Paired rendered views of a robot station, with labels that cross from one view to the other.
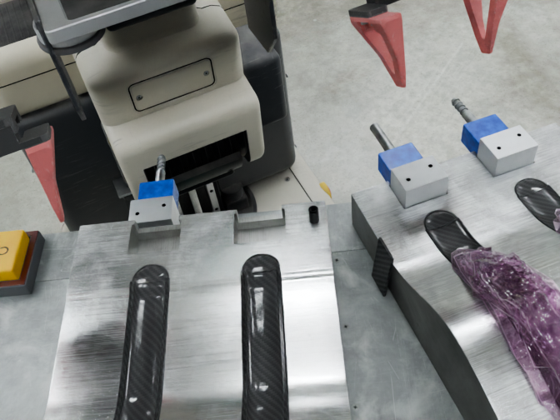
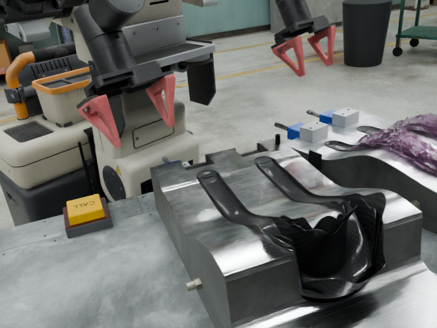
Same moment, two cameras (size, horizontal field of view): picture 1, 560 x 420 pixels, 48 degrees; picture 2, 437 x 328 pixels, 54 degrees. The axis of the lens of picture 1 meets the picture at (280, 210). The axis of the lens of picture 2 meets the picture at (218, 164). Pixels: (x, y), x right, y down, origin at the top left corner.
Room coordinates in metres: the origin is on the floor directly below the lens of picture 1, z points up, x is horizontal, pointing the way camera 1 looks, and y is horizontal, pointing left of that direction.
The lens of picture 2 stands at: (-0.25, 0.38, 1.24)
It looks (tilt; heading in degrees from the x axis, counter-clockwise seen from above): 27 degrees down; 336
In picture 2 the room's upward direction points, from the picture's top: 5 degrees counter-clockwise
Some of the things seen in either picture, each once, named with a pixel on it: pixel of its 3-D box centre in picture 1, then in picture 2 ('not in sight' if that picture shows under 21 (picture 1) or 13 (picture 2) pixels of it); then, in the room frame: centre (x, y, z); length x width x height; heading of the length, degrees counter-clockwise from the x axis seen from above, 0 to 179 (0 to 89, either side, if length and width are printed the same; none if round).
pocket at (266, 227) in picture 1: (262, 234); (251, 157); (0.41, 0.02, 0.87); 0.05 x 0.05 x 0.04; 85
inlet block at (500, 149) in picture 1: (482, 132); (328, 118); (0.52, -0.25, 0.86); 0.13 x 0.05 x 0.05; 12
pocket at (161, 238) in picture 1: (159, 245); (198, 170); (0.42, 0.13, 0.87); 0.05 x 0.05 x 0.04; 85
